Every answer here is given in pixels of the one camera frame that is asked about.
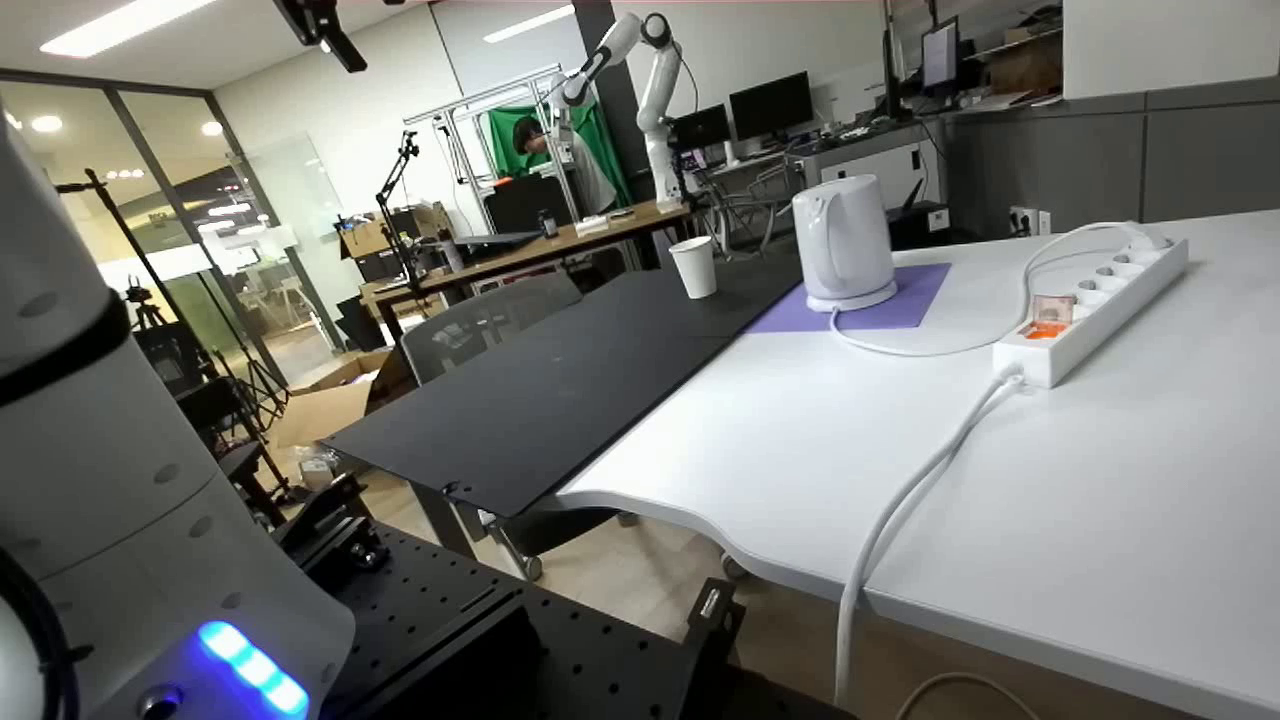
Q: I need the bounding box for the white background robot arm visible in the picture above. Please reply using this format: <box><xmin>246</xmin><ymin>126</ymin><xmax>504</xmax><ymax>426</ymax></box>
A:
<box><xmin>559</xmin><ymin>12</ymin><xmax>684</xmax><ymax>209</ymax></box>

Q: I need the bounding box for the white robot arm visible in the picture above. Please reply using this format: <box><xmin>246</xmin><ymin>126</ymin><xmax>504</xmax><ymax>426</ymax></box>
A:
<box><xmin>0</xmin><ymin>128</ymin><xmax>356</xmax><ymax>720</ymax></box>

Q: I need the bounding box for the white paper cup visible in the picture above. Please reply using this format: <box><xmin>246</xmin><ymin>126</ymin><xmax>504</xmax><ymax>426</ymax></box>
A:
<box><xmin>666</xmin><ymin>238</ymin><xmax>716</xmax><ymax>300</ymax></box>

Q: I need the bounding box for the black table board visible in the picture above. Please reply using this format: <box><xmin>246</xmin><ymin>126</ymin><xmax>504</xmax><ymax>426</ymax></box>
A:
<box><xmin>330</xmin><ymin>247</ymin><xmax>799</xmax><ymax>515</ymax></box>

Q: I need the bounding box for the grey office chair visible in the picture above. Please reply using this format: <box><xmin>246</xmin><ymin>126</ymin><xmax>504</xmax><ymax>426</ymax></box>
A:
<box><xmin>399</xmin><ymin>272</ymin><xmax>581</xmax><ymax>383</ymax></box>

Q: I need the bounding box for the wooden desk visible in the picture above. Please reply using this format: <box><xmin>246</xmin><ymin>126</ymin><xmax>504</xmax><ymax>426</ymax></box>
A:
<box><xmin>365</xmin><ymin>199</ymin><xmax>691</xmax><ymax>323</ymax></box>

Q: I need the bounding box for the white electric kettle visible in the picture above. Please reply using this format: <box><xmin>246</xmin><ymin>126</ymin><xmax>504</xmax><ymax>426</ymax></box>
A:
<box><xmin>791</xmin><ymin>177</ymin><xmax>894</xmax><ymax>313</ymax></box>

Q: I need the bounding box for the purple mat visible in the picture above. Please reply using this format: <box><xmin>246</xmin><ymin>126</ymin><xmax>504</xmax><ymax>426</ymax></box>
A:
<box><xmin>747</xmin><ymin>260</ymin><xmax>957</xmax><ymax>335</ymax></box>

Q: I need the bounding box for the black computer monitor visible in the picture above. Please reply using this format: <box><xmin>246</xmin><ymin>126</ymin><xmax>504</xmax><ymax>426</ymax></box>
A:
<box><xmin>727</xmin><ymin>73</ymin><xmax>813</xmax><ymax>139</ymax></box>

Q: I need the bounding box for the white drawer cabinet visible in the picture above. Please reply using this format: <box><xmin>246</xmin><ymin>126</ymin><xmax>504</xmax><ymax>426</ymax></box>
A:
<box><xmin>817</xmin><ymin>139</ymin><xmax>942</xmax><ymax>213</ymax></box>

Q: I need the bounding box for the cardboard box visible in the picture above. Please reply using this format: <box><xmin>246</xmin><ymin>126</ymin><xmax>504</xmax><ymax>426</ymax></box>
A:
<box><xmin>268</xmin><ymin>351</ymin><xmax>382</xmax><ymax>449</ymax></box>

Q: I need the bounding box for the white power strip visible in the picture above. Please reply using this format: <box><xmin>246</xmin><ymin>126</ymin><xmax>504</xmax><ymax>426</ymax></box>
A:
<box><xmin>992</xmin><ymin>238</ymin><xmax>1186</xmax><ymax>392</ymax></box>

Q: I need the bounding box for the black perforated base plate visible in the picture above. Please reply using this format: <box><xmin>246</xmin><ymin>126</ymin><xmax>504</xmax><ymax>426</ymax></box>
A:
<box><xmin>321</xmin><ymin>527</ymin><xmax>739</xmax><ymax>720</ymax></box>

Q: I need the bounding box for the white power strip cable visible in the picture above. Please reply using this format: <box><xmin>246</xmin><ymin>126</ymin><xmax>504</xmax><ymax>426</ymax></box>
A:
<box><xmin>827</xmin><ymin>364</ymin><xmax>1031</xmax><ymax>712</ymax></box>

